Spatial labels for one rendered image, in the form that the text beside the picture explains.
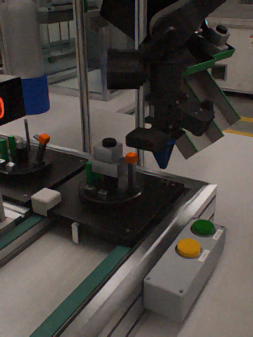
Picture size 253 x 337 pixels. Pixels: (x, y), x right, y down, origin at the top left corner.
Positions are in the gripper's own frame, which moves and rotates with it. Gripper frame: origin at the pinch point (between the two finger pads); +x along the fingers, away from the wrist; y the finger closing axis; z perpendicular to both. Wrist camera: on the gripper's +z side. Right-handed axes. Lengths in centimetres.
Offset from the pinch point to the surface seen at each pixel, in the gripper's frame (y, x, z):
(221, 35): 39.7, -15.8, -3.7
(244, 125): 320, 109, -60
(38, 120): 52, 23, -80
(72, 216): -11.3, 12.5, -14.0
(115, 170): -2.1, 5.2, -9.5
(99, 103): 82, 23, -71
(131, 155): -0.6, 2.0, -6.6
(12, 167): -5.5, 9.3, -35.2
